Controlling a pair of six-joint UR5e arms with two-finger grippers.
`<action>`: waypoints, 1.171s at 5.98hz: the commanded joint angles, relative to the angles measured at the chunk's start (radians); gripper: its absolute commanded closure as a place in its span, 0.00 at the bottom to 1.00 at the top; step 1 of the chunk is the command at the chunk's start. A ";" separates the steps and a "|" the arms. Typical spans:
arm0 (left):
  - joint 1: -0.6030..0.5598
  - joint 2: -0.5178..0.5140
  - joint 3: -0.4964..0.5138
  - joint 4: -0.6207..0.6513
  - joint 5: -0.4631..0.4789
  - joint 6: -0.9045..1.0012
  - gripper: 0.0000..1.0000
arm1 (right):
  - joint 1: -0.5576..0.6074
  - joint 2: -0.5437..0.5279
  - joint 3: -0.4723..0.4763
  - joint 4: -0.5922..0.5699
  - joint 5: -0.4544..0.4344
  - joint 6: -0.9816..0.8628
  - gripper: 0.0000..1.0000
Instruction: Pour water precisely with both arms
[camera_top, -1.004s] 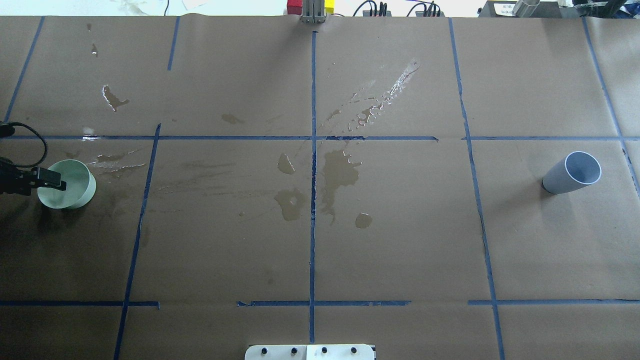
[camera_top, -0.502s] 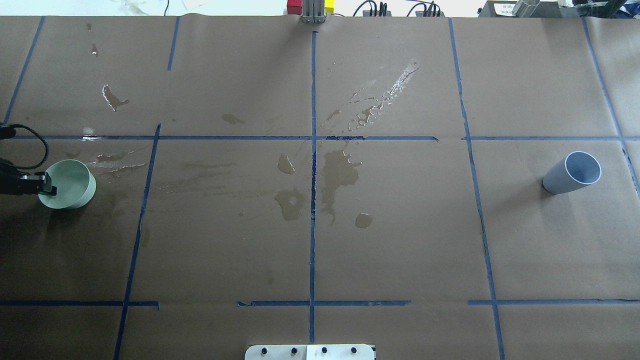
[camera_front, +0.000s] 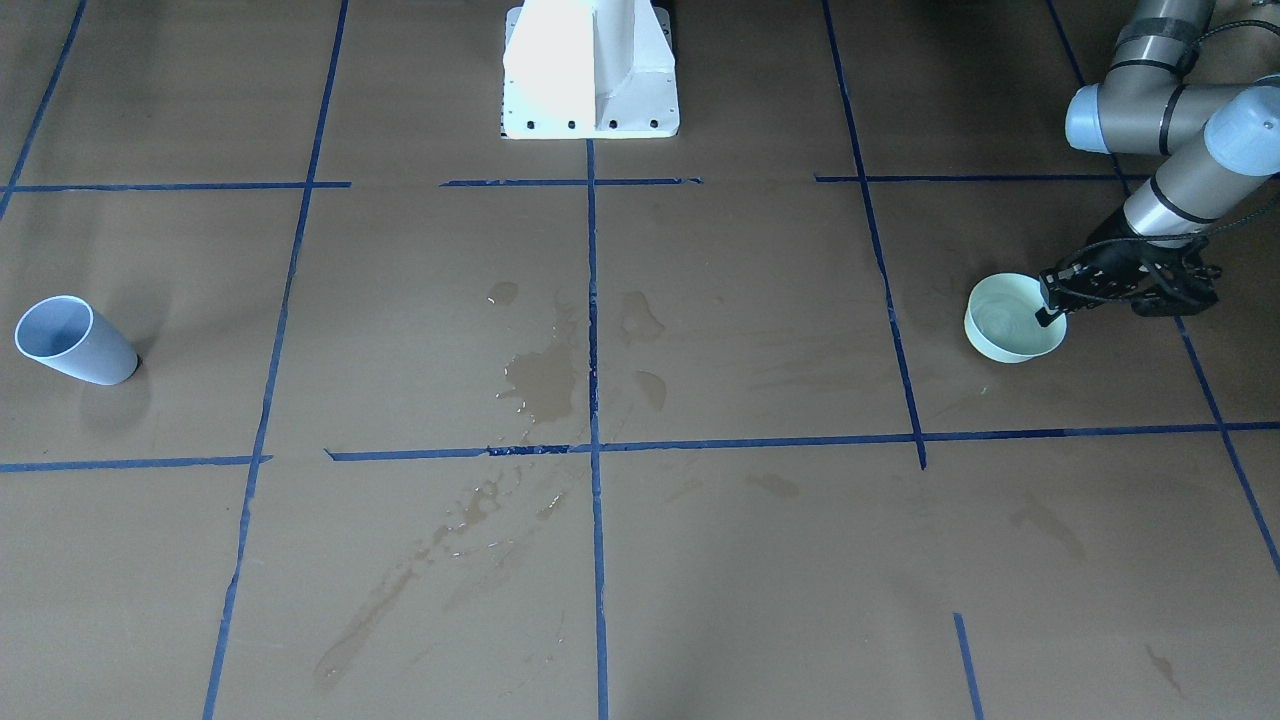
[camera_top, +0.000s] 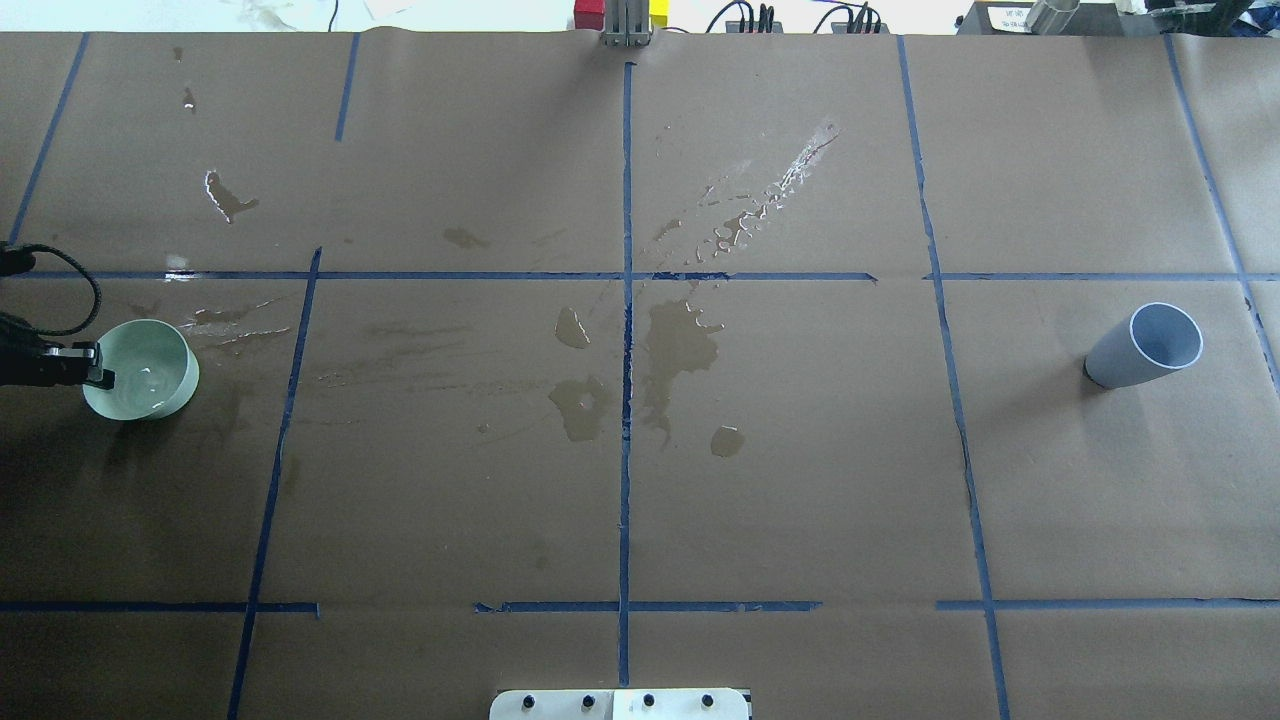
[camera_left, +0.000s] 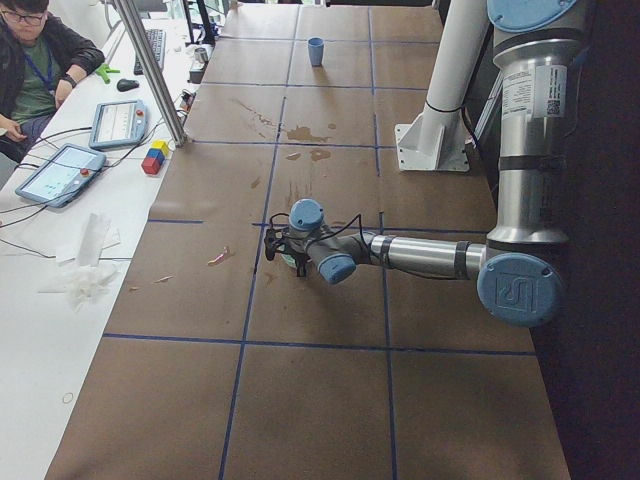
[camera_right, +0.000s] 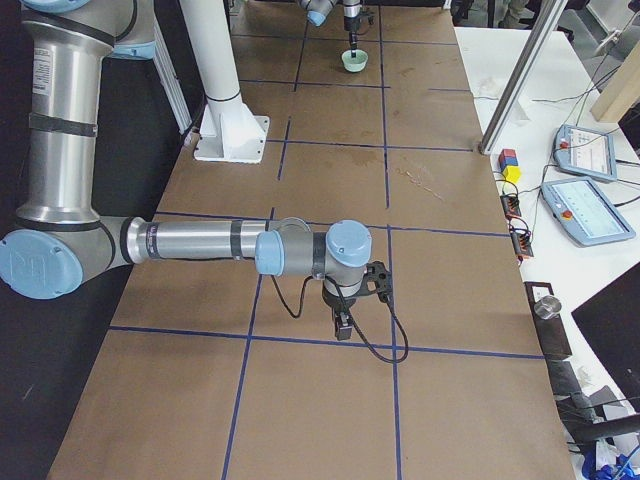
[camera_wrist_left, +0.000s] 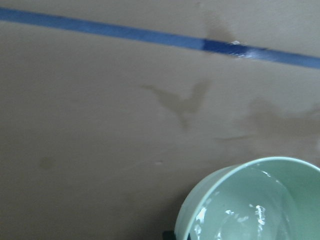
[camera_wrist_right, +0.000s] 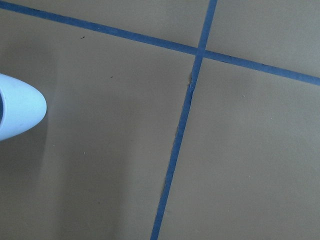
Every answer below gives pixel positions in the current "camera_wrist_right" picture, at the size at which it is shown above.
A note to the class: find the light blue cup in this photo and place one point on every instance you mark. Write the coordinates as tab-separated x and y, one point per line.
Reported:
22	107

